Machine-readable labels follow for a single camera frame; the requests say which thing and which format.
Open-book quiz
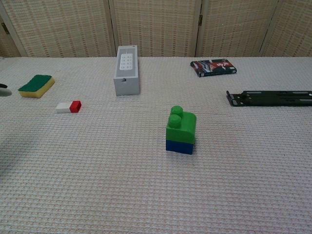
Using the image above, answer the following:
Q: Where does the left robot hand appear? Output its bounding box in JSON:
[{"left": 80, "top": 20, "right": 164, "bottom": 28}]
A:
[{"left": 0, "top": 83, "right": 12, "bottom": 98}]

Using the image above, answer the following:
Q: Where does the green and blue toy block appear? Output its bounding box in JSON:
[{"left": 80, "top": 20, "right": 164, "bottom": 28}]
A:
[{"left": 165, "top": 105, "right": 197, "bottom": 145}]

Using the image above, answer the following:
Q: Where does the dark blue block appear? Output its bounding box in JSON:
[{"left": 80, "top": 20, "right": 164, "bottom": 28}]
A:
[{"left": 165, "top": 139, "right": 195, "bottom": 155}]

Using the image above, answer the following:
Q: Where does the yellow sponge with green pad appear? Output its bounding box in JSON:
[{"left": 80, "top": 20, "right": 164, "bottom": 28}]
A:
[{"left": 18, "top": 74, "right": 56, "bottom": 99}]

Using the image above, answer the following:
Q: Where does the woven bamboo screen panel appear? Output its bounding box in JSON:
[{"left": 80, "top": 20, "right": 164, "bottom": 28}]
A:
[
  {"left": 259, "top": 0, "right": 312, "bottom": 58},
  {"left": 196, "top": 0, "right": 285, "bottom": 58},
  {"left": 108, "top": 0, "right": 203, "bottom": 58},
  {"left": 0, "top": 14, "right": 22, "bottom": 58},
  {"left": 0, "top": 0, "right": 117, "bottom": 58}
]

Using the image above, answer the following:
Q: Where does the white and red small block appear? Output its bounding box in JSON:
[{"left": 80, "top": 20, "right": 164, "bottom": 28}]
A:
[{"left": 55, "top": 100, "right": 82, "bottom": 114}]

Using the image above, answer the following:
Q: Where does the grey box with white keypad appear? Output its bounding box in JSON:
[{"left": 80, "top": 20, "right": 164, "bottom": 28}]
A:
[{"left": 113, "top": 45, "right": 141, "bottom": 97}]

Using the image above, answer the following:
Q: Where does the white woven tablecloth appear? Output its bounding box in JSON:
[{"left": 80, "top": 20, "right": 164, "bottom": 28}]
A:
[{"left": 0, "top": 56, "right": 312, "bottom": 234}]

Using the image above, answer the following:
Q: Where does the dark printed flat packet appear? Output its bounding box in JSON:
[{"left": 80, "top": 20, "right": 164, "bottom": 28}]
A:
[{"left": 190, "top": 58, "right": 237, "bottom": 78}]

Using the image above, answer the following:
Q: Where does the black metal slotted bracket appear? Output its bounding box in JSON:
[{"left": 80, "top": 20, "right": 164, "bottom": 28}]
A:
[{"left": 226, "top": 90, "right": 312, "bottom": 107}]

